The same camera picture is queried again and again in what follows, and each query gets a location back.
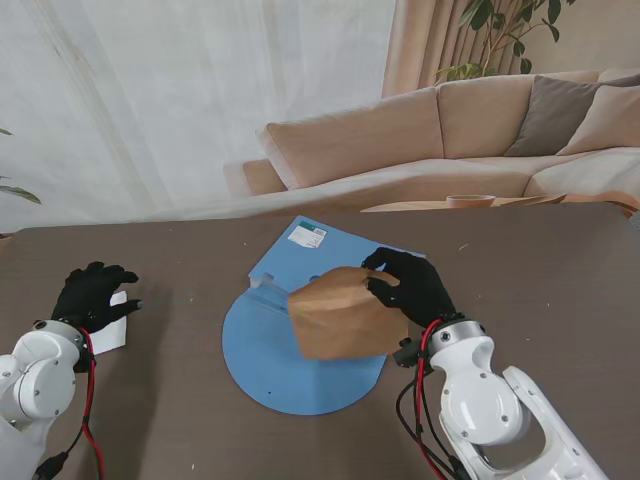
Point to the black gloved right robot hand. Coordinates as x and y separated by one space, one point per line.
420 290

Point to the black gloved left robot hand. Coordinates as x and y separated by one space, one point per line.
87 295

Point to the white letter paper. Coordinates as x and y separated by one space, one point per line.
112 335

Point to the brown paper envelope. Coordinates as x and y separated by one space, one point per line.
340 315

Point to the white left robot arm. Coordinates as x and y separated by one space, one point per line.
35 370

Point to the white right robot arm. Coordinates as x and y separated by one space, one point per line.
475 395

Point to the light wooden coffee table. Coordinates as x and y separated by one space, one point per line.
415 205

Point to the round wooden bowl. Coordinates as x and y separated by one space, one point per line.
470 201

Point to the dark green long-leaf plant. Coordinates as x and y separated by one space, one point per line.
22 192

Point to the white label sticker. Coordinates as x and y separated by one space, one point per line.
310 236

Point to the beige sofa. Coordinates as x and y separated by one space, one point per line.
360 135

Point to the white sheer curtain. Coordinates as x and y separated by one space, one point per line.
150 100

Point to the grey sofa cushion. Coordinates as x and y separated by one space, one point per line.
550 115

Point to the beige pleated curtain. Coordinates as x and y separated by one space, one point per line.
415 45

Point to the beige sofa cushion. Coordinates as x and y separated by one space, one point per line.
610 120

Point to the green leafy tall plant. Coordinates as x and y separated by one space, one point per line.
480 12

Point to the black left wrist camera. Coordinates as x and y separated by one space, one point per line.
82 360

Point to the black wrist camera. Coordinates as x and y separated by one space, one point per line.
82 360
406 354

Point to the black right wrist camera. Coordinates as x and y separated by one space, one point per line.
406 354

